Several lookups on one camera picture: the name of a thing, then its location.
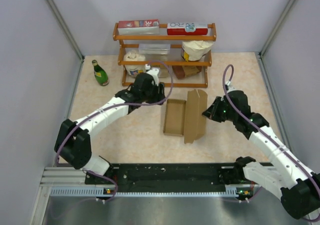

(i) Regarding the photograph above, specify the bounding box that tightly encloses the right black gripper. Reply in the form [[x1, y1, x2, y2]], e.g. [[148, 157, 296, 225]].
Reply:
[[202, 96, 238, 123]]

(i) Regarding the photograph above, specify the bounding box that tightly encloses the brown cardboard box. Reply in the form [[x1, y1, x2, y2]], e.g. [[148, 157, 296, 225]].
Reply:
[[163, 89, 208, 144]]

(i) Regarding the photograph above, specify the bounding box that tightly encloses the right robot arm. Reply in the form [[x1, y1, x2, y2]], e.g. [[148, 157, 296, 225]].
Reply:
[[202, 90, 320, 219]]

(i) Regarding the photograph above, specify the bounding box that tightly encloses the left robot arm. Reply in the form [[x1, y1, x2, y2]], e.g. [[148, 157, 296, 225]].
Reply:
[[54, 68, 165, 184]]

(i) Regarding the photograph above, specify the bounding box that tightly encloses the red silver foil box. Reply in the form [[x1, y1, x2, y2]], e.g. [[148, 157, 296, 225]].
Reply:
[[117, 19, 160, 35]]

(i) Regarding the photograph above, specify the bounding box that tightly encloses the red white carton box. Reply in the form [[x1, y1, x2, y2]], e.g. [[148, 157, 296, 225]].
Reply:
[[166, 22, 209, 36]]

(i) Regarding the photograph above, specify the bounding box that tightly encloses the tan cardboard block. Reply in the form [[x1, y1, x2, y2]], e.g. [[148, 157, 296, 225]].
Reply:
[[159, 65, 169, 78]]

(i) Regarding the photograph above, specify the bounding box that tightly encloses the small white flour bag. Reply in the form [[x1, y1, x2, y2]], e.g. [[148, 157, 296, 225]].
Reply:
[[123, 50, 146, 77]]

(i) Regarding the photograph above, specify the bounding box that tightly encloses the clear plastic container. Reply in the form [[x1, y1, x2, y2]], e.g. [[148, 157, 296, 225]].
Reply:
[[138, 43, 171, 55]]

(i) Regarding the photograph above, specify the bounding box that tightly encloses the brown brick package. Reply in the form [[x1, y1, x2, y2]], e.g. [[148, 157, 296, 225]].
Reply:
[[172, 65, 202, 80]]

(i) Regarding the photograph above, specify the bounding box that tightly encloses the green glass bottle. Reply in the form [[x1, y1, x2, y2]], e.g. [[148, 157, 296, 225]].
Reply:
[[91, 59, 109, 86]]

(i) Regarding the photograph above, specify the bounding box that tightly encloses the large white paper bag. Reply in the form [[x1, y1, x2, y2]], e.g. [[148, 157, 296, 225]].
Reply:
[[181, 40, 215, 62]]

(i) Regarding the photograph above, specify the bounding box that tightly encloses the wooden three-tier shelf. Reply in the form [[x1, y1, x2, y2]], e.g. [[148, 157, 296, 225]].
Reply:
[[112, 23, 217, 89]]

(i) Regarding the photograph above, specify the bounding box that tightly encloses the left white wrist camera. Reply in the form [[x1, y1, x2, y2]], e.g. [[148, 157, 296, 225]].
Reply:
[[144, 63, 161, 86]]

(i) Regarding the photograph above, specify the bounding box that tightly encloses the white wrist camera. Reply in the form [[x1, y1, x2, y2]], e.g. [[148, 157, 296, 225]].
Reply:
[[144, 63, 161, 86], [224, 80, 236, 93]]

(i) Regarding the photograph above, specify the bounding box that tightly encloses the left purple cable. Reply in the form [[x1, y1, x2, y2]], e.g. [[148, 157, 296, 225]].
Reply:
[[54, 60, 174, 205]]

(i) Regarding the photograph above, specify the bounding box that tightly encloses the purple cable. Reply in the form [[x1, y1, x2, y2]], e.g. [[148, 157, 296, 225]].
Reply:
[[54, 60, 174, 205], [222, 64, 320, 222]]

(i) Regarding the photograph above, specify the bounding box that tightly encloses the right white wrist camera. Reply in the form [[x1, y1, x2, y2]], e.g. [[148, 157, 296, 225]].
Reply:
[[224, 80, 236, 93]]

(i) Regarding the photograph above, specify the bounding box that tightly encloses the grey slotted cable duct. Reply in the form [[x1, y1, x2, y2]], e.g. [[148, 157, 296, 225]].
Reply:
[[50, 187, 253, 198]]

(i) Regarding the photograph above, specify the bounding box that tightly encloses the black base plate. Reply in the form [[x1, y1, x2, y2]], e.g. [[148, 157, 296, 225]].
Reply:
[[84, 162, 265, 193]]

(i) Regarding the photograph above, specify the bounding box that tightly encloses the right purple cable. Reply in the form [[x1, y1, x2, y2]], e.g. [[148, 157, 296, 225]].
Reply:
[[222, 64, 320, 222]]

